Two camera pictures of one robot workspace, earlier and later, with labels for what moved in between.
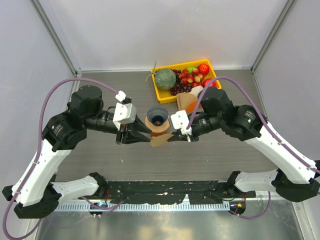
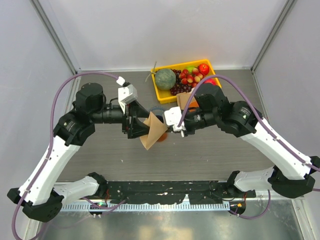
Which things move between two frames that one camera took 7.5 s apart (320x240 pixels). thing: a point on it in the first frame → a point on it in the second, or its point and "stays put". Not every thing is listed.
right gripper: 178,136 → 187,131
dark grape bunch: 179,87 stays put
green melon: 165,78 stays put
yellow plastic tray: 163,95 stays put
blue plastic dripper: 157,115 stays put
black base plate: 171,192 stays put
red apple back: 204,68 stays put
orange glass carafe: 157,134 → 163,138
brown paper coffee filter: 160,140 → 157,129
